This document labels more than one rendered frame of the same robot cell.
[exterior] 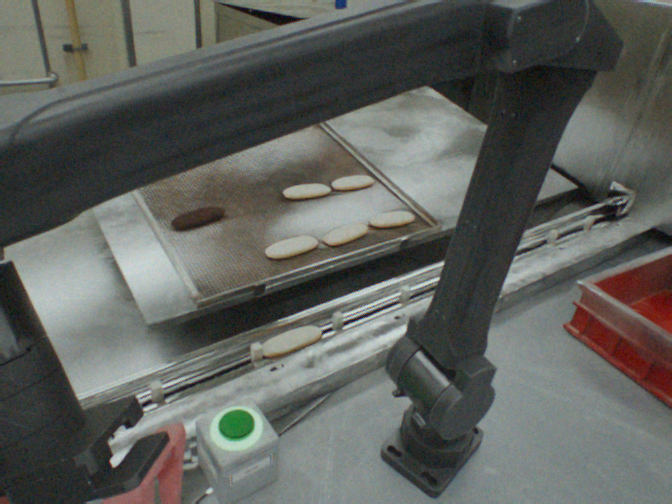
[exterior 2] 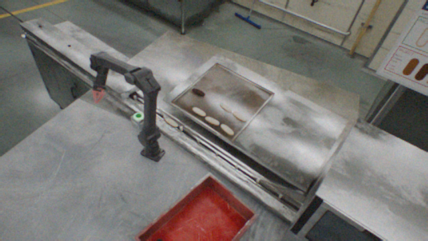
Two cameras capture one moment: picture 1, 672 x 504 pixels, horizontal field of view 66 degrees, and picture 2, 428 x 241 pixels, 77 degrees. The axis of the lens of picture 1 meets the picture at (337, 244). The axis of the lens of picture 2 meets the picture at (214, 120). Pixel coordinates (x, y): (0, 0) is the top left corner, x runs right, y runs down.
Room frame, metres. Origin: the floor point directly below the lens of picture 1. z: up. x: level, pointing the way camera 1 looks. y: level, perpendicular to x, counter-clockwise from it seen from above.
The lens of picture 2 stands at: (0.40, -1.14, 2.10)
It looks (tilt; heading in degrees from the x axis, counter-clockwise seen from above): 45 degrees down; 69
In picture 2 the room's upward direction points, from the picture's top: 9 degrees clockwise
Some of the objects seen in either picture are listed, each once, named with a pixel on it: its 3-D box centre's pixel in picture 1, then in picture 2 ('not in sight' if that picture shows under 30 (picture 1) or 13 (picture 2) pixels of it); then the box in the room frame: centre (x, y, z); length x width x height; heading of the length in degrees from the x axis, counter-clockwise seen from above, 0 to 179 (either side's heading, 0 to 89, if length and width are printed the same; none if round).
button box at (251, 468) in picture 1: (236, 458); (139, 122); (0.37, 0.09, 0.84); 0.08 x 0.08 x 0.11; 38
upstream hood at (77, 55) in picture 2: not in sight; (76, 53); (-0.04, 0.83, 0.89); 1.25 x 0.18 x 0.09; 128
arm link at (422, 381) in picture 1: (439, 391); (148, 138); (0.42, -0.13, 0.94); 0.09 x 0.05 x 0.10; 123
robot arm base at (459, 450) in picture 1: (437, 426); (152, 148); (0.43, -0.15, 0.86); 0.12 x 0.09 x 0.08; 142
